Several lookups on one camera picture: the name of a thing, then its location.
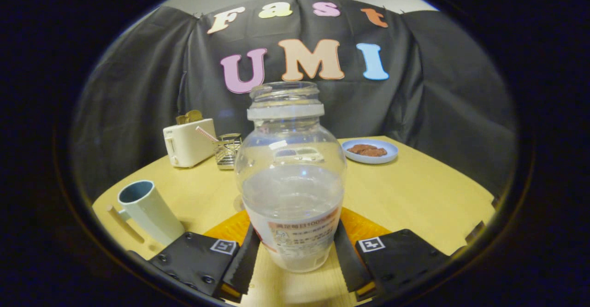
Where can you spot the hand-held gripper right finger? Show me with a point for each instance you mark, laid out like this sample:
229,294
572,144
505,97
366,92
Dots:
348,265

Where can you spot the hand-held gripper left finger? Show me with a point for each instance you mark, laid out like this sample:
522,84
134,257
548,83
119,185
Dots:
244,261

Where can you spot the clear plastic juice bottle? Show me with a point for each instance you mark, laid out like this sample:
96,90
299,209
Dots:
290,196

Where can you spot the pale blue cup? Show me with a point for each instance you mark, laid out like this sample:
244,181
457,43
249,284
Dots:
152,215

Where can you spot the light wooden table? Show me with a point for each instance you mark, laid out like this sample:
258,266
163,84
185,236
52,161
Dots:
415,196

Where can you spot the blue plate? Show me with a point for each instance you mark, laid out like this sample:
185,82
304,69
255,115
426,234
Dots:
371,159

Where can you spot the brown meat piece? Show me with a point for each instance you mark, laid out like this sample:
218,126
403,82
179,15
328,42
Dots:
378,152
360,148

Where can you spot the white toaster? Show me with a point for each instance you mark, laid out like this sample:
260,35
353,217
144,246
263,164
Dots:
189,143

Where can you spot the red striped straw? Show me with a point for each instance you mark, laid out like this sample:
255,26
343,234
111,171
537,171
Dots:
205,133

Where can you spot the brown bread slice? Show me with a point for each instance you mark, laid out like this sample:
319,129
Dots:
192,116

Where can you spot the black backdrop cloth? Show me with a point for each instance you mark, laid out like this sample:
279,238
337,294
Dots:
438,90

